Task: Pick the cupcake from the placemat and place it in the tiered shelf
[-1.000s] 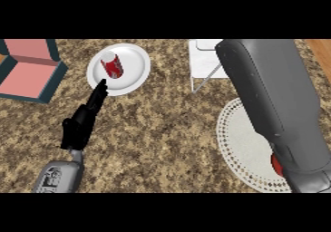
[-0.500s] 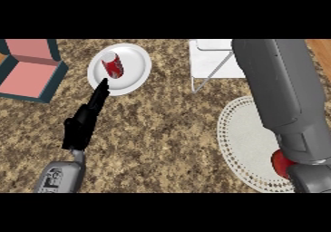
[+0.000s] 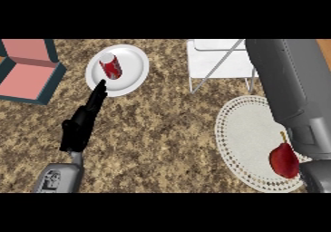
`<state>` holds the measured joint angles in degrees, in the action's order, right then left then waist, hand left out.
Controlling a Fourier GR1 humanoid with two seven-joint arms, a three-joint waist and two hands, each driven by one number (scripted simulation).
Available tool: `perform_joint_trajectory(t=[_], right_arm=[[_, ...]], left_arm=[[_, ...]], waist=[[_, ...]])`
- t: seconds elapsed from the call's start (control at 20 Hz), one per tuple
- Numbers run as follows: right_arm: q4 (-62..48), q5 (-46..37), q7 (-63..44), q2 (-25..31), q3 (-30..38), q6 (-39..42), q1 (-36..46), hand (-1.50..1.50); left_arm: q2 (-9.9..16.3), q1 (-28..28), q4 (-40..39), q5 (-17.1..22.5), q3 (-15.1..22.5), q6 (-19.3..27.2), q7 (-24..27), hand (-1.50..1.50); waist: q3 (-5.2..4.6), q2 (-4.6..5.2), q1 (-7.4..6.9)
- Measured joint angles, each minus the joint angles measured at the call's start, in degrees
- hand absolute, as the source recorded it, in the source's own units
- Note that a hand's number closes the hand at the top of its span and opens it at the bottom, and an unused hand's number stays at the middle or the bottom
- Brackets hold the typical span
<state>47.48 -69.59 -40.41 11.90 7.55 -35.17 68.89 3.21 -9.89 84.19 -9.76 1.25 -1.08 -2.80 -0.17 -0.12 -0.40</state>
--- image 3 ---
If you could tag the teal and pink box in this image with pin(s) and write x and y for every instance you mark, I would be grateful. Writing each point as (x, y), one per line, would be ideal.
(24, 72)

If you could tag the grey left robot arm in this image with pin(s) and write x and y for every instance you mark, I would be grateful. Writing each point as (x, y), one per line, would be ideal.
(60, 176)

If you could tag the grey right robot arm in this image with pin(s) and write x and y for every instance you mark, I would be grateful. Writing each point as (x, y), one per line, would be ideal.
(297, 99)

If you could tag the red soda can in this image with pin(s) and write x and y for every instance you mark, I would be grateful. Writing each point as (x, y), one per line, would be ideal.
(111, 66)

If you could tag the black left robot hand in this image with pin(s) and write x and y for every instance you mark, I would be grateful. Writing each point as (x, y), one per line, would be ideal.
(83, 122)

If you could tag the white round lace placemat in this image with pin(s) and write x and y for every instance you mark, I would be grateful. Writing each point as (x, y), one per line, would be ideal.
(246, 142)

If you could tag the white round plate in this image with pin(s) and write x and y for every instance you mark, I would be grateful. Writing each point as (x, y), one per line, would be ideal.
(127, 72)

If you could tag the dark red pear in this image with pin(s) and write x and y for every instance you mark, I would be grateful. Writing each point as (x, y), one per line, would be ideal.
(284, 161)

